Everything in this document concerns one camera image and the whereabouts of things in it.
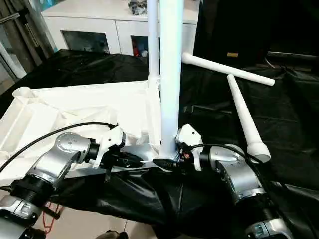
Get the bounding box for white plastic table top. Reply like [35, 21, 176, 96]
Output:
[0, 80, 175, 182]

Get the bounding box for white plastic table leg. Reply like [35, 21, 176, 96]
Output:
[146, 0, 161, 90]
[181, 52, 276, 87]
[158, 0, 185, 161]
[226, 73, 272, 164]

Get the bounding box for black plastic mat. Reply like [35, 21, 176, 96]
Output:
[0, 49, 319, 239]

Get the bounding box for white cabinet with glass doors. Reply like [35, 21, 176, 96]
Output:
[41, 0, 200, 58]

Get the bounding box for grey bundle on cabinet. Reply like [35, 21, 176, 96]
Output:
[127, 0, 149, 16]

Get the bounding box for black flat device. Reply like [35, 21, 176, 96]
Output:
[268, 50, 319, 64]

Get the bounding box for grey curtain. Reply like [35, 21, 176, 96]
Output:
[7, 0, 56, 63]

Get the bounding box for black tall cabinet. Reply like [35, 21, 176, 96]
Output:
[193, 0, 319, 68]

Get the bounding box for grey metal pole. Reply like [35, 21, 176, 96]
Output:
[0, 9, 31, 26]

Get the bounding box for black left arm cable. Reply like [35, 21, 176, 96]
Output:
[0, 121, 118, 173]

